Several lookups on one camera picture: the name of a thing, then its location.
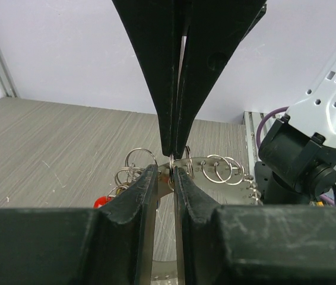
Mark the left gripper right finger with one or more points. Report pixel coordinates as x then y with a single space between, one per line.
251 244

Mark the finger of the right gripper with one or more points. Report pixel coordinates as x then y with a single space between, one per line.
155 30
215 30

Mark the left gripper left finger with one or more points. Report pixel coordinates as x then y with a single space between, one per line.
112 244

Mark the red key tags bunch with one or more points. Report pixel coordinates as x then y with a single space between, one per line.
101 201

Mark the large keyring with small rings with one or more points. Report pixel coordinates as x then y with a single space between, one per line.
222 178

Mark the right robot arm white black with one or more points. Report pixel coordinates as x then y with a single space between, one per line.
182 48

